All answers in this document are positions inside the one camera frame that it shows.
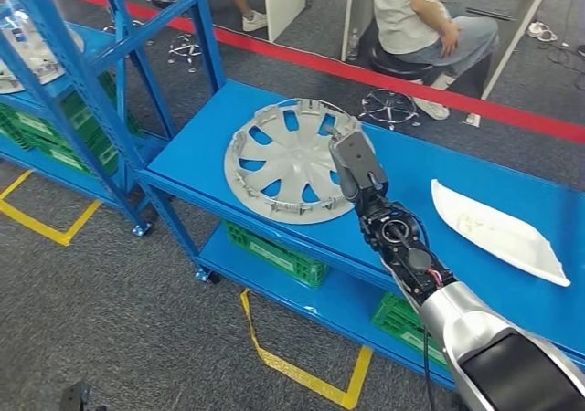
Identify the clear water bottle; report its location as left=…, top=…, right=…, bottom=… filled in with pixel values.
left=346, top=27, right=361, bottom=63

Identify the yellow floor tape outline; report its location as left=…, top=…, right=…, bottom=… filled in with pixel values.
left=239, top=288, right=374, bottom=411
left=0, top=169, right=102, bottom=248

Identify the tall blue metal rack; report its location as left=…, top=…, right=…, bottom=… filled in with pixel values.
left=0, top=0, right=229, bottom=238

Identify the silver hubcap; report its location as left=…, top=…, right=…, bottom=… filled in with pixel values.
left=223, top=98, right=376, bottom=227
left=0, top=26, right=86, bottom=95

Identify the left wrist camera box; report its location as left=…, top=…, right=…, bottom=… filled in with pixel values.
left=60, top=382, right=92, bottom=411

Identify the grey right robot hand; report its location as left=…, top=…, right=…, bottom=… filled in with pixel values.
left=325, top=126, right=390, bottom=205

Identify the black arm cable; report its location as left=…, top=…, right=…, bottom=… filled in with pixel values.
left=422, top=325, right=438, bottom=411

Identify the white plastic body part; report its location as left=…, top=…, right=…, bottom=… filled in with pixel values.
left=430, top=178, right=572, bottom=289

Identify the low blue metal shelf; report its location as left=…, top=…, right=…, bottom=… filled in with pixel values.
left=137, top=79, right=585, bottom=393

